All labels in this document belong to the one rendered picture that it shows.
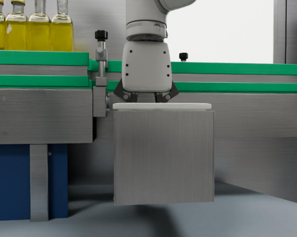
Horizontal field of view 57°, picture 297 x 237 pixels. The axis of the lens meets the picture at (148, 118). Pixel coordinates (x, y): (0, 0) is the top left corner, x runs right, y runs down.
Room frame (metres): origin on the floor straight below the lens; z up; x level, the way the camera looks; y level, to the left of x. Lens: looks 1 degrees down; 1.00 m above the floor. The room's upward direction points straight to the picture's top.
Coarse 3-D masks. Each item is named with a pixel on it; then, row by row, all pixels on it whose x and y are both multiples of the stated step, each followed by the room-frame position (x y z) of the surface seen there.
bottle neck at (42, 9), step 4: (36, 0) 0.74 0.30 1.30; (40, 0) 0.74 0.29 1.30; (44, 0) 0.75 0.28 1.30; (36, 4) 0.74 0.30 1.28; (40, 4) 0.74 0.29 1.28; (44, 4) 0.75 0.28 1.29; (36, 8) 0.74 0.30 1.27; (40, 8) 0.74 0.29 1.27; (44, 8) 0.75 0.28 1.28; (44, 12) 0.75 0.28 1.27
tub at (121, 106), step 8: (120, 104) 0.45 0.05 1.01; (128, 104) 0.45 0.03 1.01; (136, 104) 0.45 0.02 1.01; (144, 104) 0.45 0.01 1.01; (152, 104) 0.45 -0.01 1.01; (160, 104) 0.45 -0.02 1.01; (168, 104) 0.45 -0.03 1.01; (176, 104) 0.45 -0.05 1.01; (184, 104) 0.46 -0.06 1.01; (192, 104) 0.46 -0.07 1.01; (200, 104) 0.46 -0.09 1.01; (208, 104) 0.47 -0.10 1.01
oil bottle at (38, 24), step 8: (32, 16) 0.73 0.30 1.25; (40, 16) 0.73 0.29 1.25; (48, 16) 0.75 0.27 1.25; (32, 24) 0.72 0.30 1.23; (40, 24) 0.73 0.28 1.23; (48, 24) 0.73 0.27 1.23; (32, 32) 0.72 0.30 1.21; (40, 32) 0.73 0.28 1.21; (48, 32) 0.73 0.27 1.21; (32, 40) 0.72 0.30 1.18; (40, 40) 0.73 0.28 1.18; (48, 40) 0.73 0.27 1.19; (32, 48) 0.72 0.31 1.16; (40, 48) 0.73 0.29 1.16; (48, 48) 0.73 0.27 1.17
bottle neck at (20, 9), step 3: (12, 3) 0.74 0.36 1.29; (15, 3) 0.73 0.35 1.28; (18, 3) 0.73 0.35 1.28; (21, 3) 0.74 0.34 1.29; (12, 6) 0.74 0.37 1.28; (15, 6) 0.73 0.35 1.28; (18, 6) 0.73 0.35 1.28; (21, 6) 0.74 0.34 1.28; (15, 9) 0.73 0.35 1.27; (18, 9) 0.73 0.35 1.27; (21, 9) 0.74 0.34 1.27
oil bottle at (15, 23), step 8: (8, 16) 0.72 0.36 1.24; (16, 16) 0.72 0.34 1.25; (24, 16) 0.73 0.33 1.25; (8, 24) 0.72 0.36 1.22; (16, 24) 0.72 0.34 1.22; (24, 24) 0.72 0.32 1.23; (8, 32) 0.72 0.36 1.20; (16, 32) 0.72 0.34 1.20; (24, 32) 0.72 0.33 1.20; (8, 40) 0.72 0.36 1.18; (16, 40) 0.72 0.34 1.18; (24, 40) 0.72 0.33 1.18; (8, 48) 0.72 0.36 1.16; (16, 48) 0.72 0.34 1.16; (24, 48) 0.72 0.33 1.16
